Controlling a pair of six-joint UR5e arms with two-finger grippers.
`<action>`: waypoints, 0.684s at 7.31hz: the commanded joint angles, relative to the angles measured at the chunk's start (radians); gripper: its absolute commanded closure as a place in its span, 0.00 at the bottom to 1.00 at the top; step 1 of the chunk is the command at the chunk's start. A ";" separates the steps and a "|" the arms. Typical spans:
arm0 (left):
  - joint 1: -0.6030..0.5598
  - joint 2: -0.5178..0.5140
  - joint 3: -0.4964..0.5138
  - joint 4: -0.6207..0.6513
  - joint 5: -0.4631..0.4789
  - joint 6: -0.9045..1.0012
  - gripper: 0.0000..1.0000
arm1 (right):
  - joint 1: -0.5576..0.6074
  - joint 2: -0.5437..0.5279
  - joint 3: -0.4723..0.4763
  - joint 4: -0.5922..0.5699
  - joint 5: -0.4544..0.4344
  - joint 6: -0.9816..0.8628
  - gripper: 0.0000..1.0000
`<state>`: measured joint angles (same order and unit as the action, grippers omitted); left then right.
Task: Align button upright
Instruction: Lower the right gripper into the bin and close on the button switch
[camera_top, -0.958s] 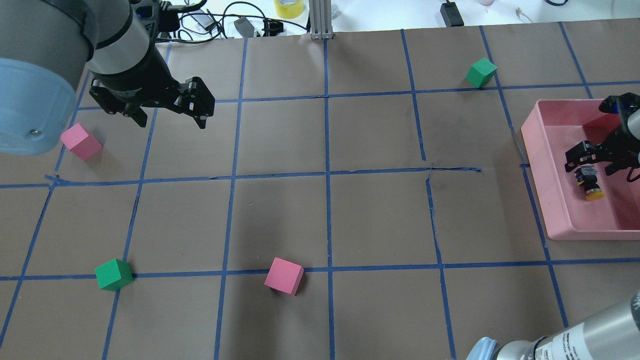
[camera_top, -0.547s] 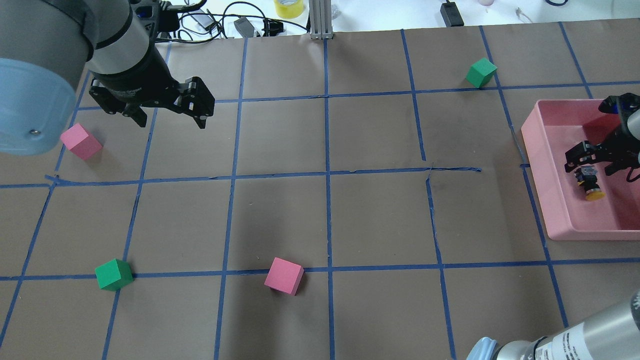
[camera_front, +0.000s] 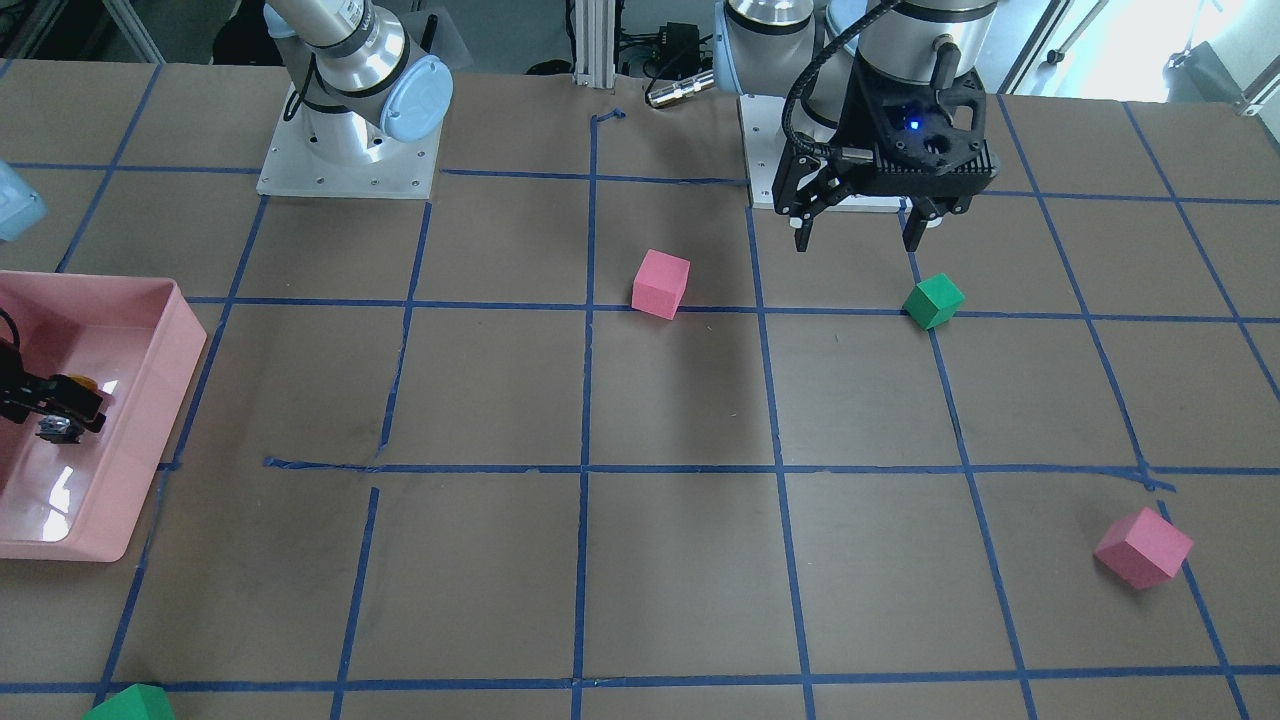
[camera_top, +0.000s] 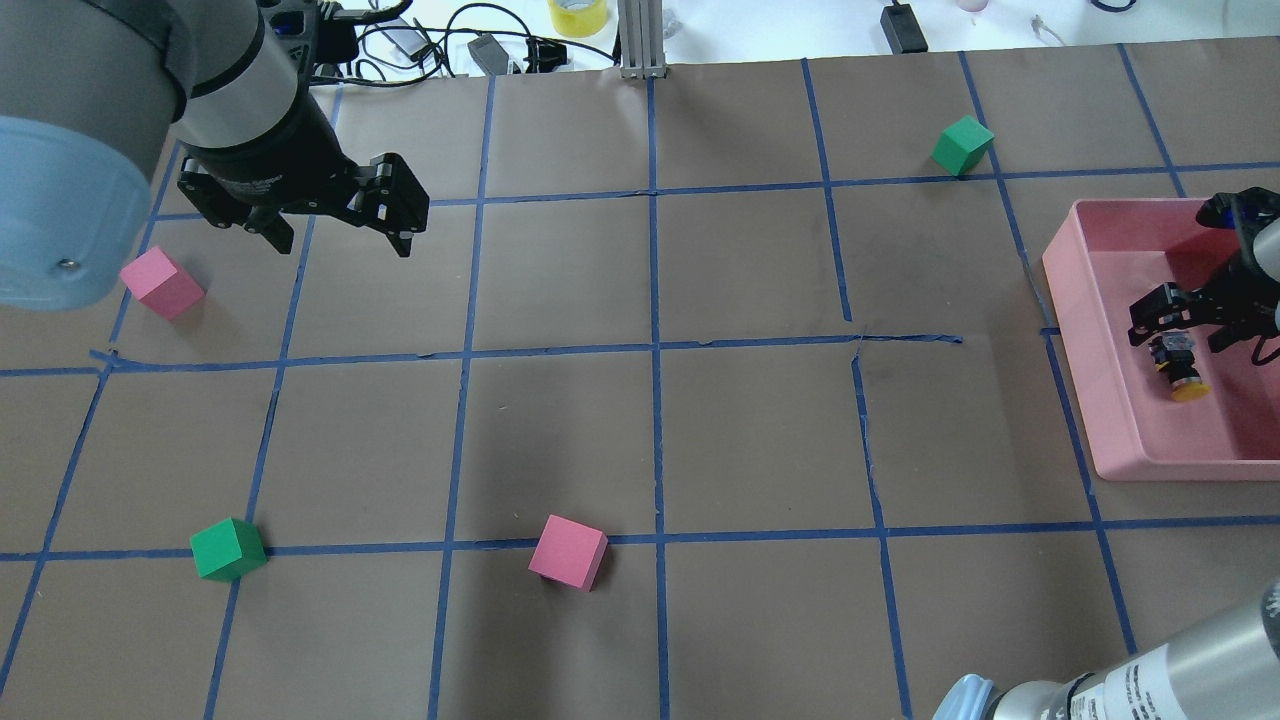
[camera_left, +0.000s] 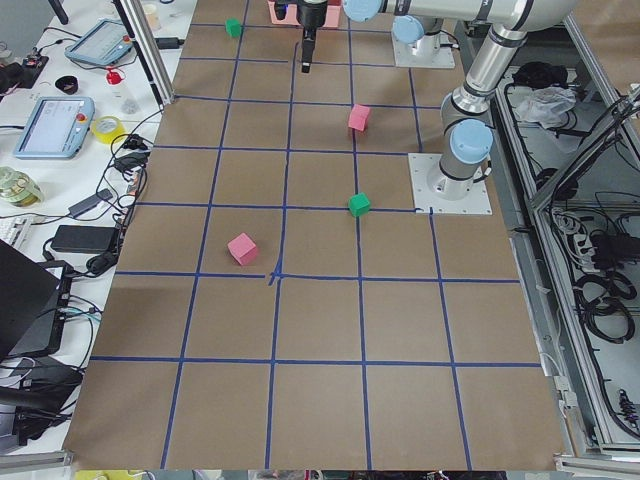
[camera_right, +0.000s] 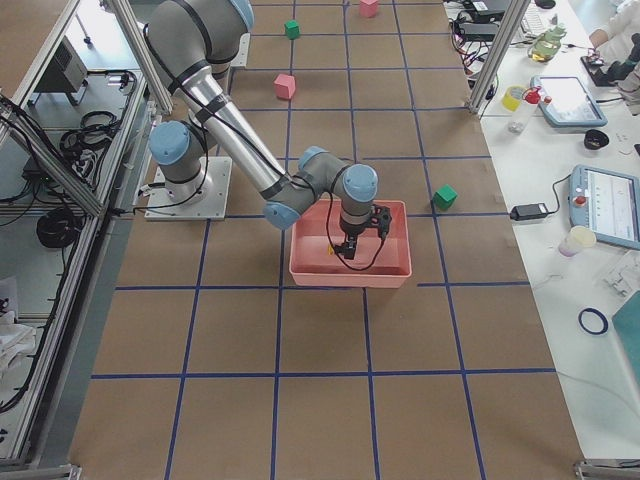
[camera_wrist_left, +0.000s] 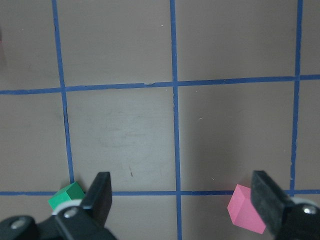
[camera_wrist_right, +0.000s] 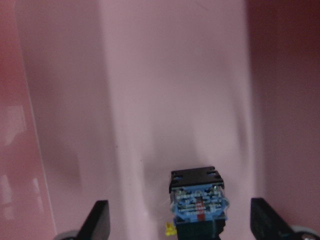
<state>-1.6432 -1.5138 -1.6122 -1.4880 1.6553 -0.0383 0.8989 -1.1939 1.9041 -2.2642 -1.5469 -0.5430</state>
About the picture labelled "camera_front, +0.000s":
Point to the pink cube near arm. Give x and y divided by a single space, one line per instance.
660 284

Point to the green cube centre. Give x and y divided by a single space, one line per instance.
933 301

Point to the pink plastic tray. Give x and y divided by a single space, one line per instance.
95 368

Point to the green cube far corner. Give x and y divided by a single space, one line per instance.
136 702

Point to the pink cube front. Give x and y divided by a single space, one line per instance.
1144 549

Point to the aluminium frame post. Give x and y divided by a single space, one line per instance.
594 26

